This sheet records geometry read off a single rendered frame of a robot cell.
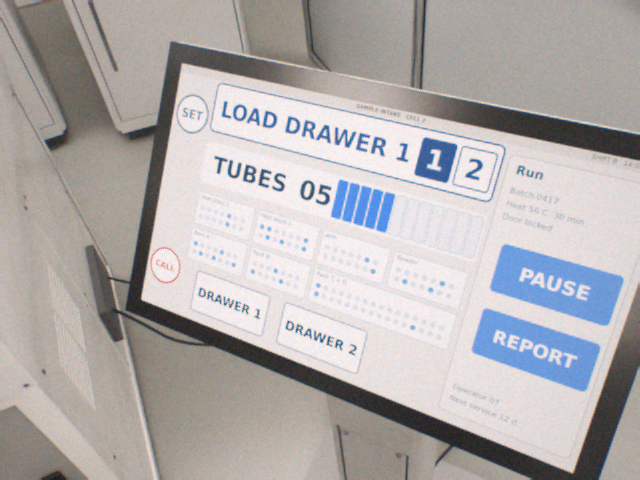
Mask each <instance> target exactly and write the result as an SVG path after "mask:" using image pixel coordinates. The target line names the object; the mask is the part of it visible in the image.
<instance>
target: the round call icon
mask: <svg viewBox="0 0 640 480"><path fill-rule="evenodd" d="M183 256H184V252H181V251H179V250H176V249H173V248H171V247H168V246H165V245H162V244H159V243H156V242H154V241H153V242H152V248H151V254H150V259H149V264H148V270H147V276H146V278H147V279H150V280H152V281H155V282H158V283H160V284H163V285H166V286H168V287H171V288H173V289H176V290H178V287H179V277H180V272H181V267H182V261H183Z"/></svg>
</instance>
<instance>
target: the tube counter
mask: <svg viewBox="0 0 640 480"><path fill-rule="evenodd" d="M293 209H295V210H298V211H302V212H305V213H308V214H312V215H314V216H317V217H321V218H324V219H327V220H331V221H334V222H337V223H344V224H347V225H350V226H353V227H357V228H360V229H363V230H367V231H370V232H373V233H377V234H379V235H383V236H386V237H389V238H393V239H396V240H399V241H403V242H406V243H409V244H412V245H415V246H419V247H422V248H425V249H429V250H432V251H435V252H439V253H442V254H444V255H448V256H455V257H458V258H461V259H465V260H468V261H471V262H475V260H476V256H477V254H478V250H479V247H480V243H481V236H482V233H483V229H484V226H485V222H486V220H487V215H483V214H481V213H477V212H473V211H469V210H466V209H462V208H458V207H454V206H451V205H447V204H444V203H440V202H437V201H433V200H429V199H425V198H422V197H418V196H414V195H411V194H408V193H404V192H400V191H396V190H389V189H385V188H381V187H377V186H375V185H371V184H367V183H363V182H360V181H356V180H352V179H348V178H345V177H342V176H338V175H334V174H331V173H327V172H323V171H319V170H316V169H313V168H309V167H305V166H303V168H302V172H301V177H300V181H299V186H298V190H297V194H296V198H295V203H294V207H293Z"/></svg>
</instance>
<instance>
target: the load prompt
mask: <svg viewBox="0 0 640 480"><path fill-rule="evenodd" d="M210 121H211V124H210V129H209V131H211V132H214V133H218V134H222V135H226V136H230V137H233V138H237V139H241V140H245V141H248V142H252V143H256V144H259V145H263V146H267V147H271V148H275V149H279V150H282V151H285V152H289V153H293V154H297V155H301V156H309V157H312V158H315V159H319V160H323V161H327V162H331V163H335V164H338V165H342V166H345V167H349V168H353V169H357V170H361V171H364V172H368V173H372V174H376V175H379V176H383V177H387V178H390V179H394V180H398V181H402V182H406V183H410V184H413V185H416V186H420V187H424V188H428V189H436V190H440V191H443V192H446V193H450V194H454V195H458V196H462V197H466V198H469V199H473V200H477V201H481V202H484V203H488V204H491V202H492V199H493V195H494V192H495V188H496V186H497V183H498V179H499V176H500V172H501V169H502V165H503V162H504V158H505V155H506V151H507V149H508V146H506V145H501V144H497V143H492V142H488V141H484V140H480V139H475V138H471V137H466V136H462V135H457V134H453V133H448V132H445V131H440V130H436V129H431V128H427V127H422V126H418V125H413V124H410V123H405V122H401V121H396V120H387V119H383V118H379V117H374V116H370V115H365V114H361V113H356V112H352V111H347V110H344V109H339V108H335V107H330V106H326V105H321V104H317V103H312V102H309V101H304V100H300V99H295V98H291V97H286V96H282V95H278V94H274V93H269V92H265V91H260V90H256V89H251V88H247V87H243V86H239V85H234V84H230V83H225V82H221V81H218V82H217V87H216V93H215V98H214V104H213V109H212V114H211V119H210Z"/></svg>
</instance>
